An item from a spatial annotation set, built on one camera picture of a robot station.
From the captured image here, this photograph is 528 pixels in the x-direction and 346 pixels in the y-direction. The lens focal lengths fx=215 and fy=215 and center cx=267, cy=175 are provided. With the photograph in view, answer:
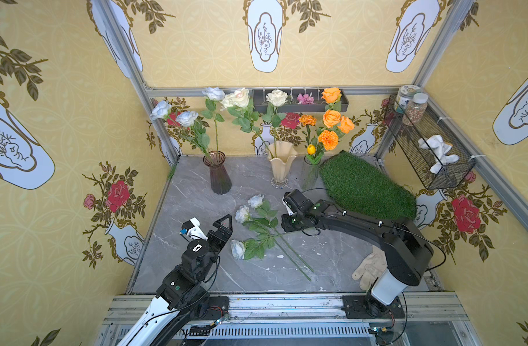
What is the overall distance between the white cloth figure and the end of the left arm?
27.5 inches

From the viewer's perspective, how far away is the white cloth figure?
2.31 ft

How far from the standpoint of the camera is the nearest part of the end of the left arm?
553mm
